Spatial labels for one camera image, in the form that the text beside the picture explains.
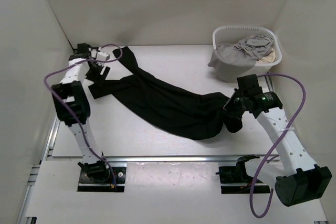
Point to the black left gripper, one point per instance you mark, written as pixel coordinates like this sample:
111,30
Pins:
98,77

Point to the beige garment in basket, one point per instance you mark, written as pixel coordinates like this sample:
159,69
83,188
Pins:
269,58

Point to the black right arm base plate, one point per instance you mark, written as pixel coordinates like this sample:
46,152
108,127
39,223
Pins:
232,181

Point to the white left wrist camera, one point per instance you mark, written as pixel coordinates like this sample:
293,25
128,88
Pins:
99,56

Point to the grey garment in basket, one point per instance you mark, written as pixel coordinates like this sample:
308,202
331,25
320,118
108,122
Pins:
230,61

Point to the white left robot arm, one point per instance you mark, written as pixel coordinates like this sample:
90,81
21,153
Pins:
72,106

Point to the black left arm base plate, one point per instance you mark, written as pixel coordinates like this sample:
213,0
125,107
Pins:
98,178

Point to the white laundry basket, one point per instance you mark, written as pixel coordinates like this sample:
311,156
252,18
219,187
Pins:
233,34

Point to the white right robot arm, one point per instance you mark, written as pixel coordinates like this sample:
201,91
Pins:
301,179

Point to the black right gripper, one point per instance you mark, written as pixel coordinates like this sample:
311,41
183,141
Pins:
228,109

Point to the black trousers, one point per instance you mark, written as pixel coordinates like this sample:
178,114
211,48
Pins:
170,108

